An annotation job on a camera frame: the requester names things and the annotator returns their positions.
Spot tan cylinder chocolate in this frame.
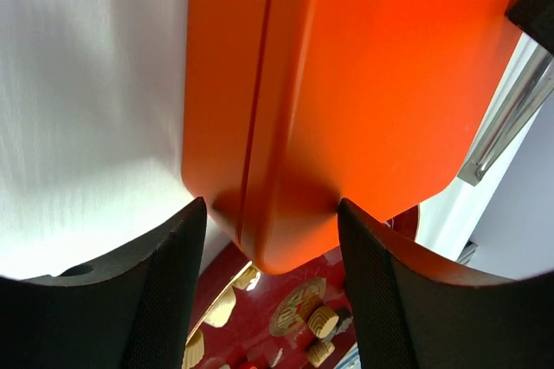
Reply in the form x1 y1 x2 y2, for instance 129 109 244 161
182 329 205 369

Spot metal tongs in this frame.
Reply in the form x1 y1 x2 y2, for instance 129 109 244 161
458 45 553 186

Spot round red plate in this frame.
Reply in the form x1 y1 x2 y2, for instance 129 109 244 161
184 204 421 369

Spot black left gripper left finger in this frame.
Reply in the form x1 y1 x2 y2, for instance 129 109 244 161
1 197 207 368

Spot tan bar chocolate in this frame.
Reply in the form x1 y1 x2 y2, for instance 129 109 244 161
306 340 335 368

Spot orange box lid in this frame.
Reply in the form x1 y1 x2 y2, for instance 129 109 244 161
237 0 519 274

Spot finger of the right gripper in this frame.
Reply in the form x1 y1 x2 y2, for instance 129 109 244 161
506 0 554 55

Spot white oval chocolate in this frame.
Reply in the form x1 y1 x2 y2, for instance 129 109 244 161
203 287 236 328

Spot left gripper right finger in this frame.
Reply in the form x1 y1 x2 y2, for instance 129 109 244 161
338 199 553 368

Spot orange compartment chocolate box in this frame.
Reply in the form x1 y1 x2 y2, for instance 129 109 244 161
182 0 267 240

